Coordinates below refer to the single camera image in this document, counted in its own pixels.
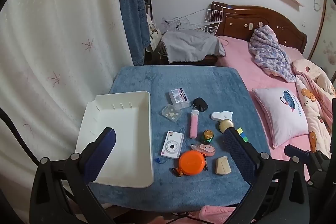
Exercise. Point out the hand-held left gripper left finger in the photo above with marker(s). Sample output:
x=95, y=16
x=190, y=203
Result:
x=101, y=153

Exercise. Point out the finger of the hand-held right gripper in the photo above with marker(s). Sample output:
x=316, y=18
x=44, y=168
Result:
x=299, y=151

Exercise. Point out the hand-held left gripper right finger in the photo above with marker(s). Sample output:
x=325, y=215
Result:
x=239, y=153

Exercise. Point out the colourful puzzle cube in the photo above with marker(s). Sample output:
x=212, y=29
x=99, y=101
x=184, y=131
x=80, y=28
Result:
x=242, y=134

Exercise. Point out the white plastic tray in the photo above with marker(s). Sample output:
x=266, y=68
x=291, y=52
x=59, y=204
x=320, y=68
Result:
x=123, y=129

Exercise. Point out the pink correction tape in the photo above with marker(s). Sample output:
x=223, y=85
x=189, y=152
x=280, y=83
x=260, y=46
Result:
x=204, y=149

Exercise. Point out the green bottle with gold cap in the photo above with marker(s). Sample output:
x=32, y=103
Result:
x=208, y=137

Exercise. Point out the white plastic fan-shaped piece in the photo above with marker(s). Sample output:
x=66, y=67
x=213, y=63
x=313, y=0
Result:
x=220, y=115

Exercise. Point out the orange round case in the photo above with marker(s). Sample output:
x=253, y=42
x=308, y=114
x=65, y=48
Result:
x=191, y=161

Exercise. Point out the black charger plug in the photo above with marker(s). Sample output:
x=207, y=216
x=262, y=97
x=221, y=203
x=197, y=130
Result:
x=200, y=104

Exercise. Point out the white toy camera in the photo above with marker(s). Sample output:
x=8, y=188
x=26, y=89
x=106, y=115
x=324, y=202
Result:
x=172, y=145

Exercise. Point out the small clear patterned box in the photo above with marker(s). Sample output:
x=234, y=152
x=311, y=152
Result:
x=171, y=113

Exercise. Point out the clear labelled plastic box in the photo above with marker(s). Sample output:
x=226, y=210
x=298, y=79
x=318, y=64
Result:
x=179, y=98

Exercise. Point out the white printed pillow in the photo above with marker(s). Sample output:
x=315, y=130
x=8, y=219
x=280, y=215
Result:
x=281, y=113

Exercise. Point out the pink bear print quilt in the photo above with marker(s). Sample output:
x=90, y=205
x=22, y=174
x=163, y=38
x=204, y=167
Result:
x=312, y=92

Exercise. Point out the pink fleece cloth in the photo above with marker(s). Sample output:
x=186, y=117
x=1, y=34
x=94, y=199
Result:
x=218, y=214

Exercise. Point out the pink bed sheet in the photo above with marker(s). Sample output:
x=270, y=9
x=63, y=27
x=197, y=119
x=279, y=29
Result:
x=241, y=61

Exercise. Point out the blue fleece mat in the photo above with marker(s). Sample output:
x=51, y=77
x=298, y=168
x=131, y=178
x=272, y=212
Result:
x=168, y=77

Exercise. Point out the purple floral blanket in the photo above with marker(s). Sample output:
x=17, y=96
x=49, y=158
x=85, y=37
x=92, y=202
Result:
x=270, y=53

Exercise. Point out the grey cloth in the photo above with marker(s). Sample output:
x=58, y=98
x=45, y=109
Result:
x=191, y=47

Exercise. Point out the patterned wardrobe door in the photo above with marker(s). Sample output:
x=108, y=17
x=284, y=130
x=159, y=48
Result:
x=326, y=37

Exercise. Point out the white handbag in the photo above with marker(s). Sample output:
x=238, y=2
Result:
x=155, y=37

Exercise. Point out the white patterned curtain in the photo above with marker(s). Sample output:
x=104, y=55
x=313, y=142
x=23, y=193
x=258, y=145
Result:
x=65, y=29

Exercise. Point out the brown wooden headboard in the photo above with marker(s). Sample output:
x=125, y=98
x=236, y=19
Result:
x=262, y=19

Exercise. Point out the blue denim jacket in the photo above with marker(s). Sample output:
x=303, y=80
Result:
x=131, y=16

